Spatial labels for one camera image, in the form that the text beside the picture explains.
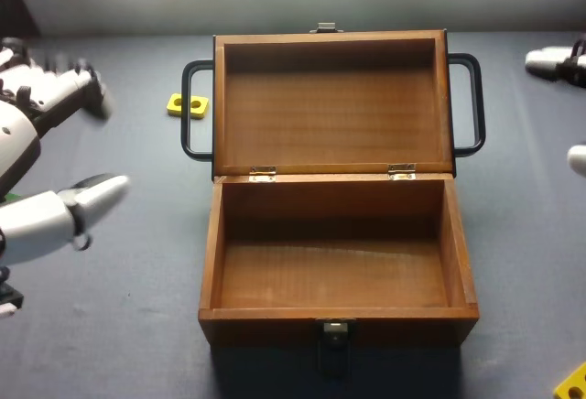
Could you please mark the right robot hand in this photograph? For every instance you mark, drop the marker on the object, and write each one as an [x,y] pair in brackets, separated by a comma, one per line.
[545,60]

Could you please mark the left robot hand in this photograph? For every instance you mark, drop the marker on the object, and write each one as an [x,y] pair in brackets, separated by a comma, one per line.
[18,138]

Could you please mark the yellow block with two holes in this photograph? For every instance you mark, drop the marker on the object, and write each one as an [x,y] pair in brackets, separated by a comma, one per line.
[187,113]
[572,385]

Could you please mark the wooden box base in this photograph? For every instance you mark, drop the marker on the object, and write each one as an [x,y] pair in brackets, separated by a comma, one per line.
[329,275]

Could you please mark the green block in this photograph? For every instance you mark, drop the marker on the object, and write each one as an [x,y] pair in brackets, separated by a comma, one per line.
[11,197]

